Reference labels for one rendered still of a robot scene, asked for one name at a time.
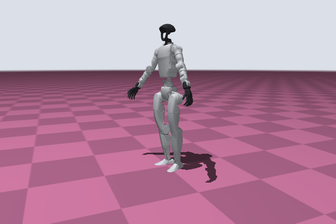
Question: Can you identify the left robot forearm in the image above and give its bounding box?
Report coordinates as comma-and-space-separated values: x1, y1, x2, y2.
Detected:
178, 62, 191, 86

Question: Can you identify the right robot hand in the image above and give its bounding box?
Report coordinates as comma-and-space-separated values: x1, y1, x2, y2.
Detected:
127, 82, 140, 100

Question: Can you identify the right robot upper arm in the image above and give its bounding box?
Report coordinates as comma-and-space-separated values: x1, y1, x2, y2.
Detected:
146, 48, 159, 73

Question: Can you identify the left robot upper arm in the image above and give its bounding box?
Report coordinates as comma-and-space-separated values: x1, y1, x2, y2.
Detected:
171, 45, 184, 71

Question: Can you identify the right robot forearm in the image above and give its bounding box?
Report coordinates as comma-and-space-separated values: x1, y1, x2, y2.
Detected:
138, 71, 151, 88

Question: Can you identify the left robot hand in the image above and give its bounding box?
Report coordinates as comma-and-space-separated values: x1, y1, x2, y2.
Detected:
182, 81, 193, 106

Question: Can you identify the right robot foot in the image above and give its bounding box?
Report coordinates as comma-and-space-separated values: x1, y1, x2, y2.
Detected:
154, 158, 175, 165

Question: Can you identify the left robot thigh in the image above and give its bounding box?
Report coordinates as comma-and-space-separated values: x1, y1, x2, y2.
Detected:
167, 91, 183, 137

